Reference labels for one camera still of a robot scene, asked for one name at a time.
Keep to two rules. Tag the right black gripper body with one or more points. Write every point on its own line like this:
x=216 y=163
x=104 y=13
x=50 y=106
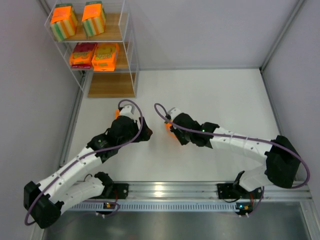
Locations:
x=178 y=135

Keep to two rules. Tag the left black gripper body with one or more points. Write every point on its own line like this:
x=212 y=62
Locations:
x=142 y=131

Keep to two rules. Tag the orange box with barcode label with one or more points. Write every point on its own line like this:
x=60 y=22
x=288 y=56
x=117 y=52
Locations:
x=168 y=129

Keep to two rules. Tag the yellow smiley sponge orange box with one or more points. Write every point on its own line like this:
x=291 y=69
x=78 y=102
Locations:
x=105 y=57

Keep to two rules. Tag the pink sponge orange box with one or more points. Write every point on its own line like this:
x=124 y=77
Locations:
x=82 y=55

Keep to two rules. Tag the striped sponge pack orange box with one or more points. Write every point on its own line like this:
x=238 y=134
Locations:
x=64 y=22

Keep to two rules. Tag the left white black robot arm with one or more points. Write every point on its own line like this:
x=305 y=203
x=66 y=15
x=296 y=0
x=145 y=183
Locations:
x=48 y=199

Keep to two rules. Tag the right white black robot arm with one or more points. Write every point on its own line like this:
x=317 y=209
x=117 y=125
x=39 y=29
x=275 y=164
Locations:
x=277 y=164

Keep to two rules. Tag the slim orange sponge box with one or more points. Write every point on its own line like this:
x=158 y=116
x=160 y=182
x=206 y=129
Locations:
x=117 y=113

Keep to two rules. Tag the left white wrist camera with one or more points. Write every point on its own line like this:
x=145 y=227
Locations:
x=127 y=111

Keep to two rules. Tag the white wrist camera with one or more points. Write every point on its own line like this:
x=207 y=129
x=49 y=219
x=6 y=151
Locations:
x=173 y=113
x=127 y=111

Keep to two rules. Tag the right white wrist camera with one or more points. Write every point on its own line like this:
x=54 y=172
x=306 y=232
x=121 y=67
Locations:
x=173 y=113

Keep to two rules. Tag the white wire wooden shelf unit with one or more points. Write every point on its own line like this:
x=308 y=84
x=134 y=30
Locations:
x=123 y=81

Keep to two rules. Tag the grey slotted cable duct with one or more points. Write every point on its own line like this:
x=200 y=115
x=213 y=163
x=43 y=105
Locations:
x=163 y=206

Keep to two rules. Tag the aluminium mounting rail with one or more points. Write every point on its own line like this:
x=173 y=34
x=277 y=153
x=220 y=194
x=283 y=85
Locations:
x=203 y=190

